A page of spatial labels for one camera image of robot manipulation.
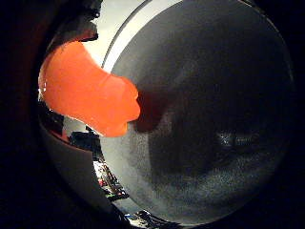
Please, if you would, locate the workbench with coloured clutter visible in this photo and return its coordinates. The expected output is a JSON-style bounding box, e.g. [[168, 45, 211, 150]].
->
[[93, 160, 130, 202]]

